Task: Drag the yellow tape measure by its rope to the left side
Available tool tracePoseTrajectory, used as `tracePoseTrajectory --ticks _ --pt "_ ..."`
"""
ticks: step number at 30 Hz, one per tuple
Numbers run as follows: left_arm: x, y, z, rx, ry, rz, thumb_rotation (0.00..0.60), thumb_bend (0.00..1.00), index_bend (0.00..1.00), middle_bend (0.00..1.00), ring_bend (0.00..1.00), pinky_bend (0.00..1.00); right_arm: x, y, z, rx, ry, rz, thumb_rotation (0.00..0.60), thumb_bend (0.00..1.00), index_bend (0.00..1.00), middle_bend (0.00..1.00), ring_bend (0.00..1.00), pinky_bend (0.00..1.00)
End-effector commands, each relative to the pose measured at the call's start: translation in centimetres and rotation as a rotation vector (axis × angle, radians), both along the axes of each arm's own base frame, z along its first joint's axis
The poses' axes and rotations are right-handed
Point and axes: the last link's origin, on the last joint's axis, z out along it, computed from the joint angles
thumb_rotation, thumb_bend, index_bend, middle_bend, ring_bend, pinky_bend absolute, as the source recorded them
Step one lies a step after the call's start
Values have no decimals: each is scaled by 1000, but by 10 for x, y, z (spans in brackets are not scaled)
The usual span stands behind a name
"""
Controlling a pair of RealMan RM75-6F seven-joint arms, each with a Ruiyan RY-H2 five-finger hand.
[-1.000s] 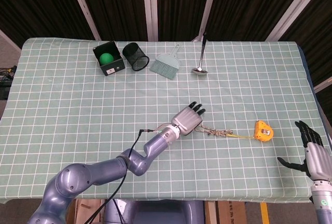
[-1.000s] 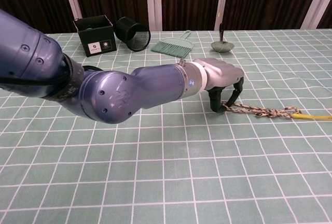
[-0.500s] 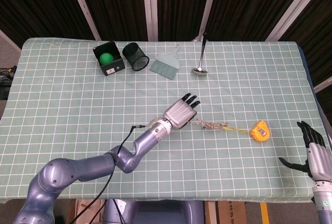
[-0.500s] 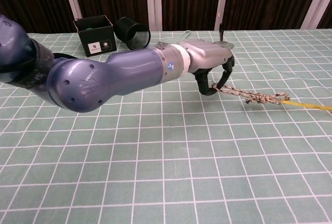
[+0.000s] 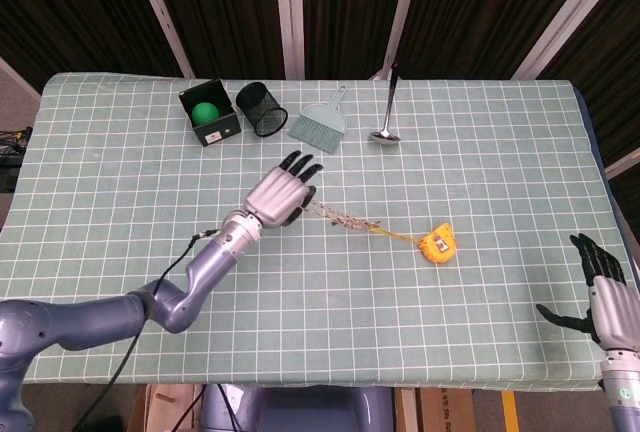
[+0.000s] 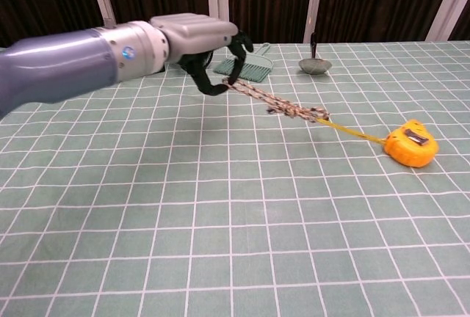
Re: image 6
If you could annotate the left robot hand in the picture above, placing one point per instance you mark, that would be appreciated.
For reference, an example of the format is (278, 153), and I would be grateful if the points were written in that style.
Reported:
(198, 34)

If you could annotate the yellow tape measure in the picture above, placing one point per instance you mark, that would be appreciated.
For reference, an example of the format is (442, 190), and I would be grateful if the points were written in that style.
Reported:
(407, 148)

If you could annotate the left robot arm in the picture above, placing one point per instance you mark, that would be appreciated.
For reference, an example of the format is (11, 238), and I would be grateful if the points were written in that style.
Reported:
(73, 64)

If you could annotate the green hand brush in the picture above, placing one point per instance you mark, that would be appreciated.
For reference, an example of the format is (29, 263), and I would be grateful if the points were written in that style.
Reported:
(257, 70)

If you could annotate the dark brown curtain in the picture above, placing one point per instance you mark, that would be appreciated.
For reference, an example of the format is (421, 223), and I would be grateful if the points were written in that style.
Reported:
(271, 1)

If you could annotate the green checkered tablecloth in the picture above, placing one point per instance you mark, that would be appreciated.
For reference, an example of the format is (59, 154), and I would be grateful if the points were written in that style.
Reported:
(220, 221)

